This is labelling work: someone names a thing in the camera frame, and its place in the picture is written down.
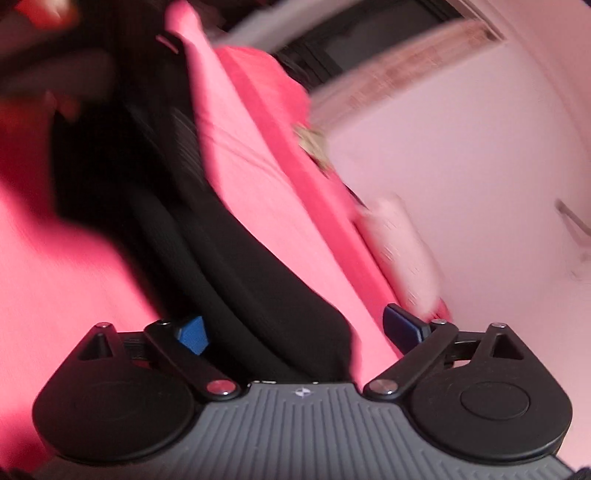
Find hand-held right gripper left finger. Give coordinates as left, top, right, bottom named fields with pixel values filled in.
left=74, top=315, right=242, bottom=401

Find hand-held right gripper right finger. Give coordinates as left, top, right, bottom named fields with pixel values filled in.
left=364, top=304, right=527, bottom=401

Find black knit pants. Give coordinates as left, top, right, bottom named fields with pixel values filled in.
left=50, top=28, right=357, bottom=385

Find pale pink patterned pillow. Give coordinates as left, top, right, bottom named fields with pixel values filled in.
left=358, top=193, right=446, bottom=315

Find bed with pink sheet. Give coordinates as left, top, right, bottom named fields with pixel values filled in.
left=215, top=45, right=451, bottom=326

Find beige garment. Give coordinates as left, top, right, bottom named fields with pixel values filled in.
left=294, top=122, right=335, bottom=174

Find pink patterned curtain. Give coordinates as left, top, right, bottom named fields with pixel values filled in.
left=307, top=21, right=506, bottom=132

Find dark window frame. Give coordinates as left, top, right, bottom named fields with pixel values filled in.
left=272, top=0, right=465, bottom=90

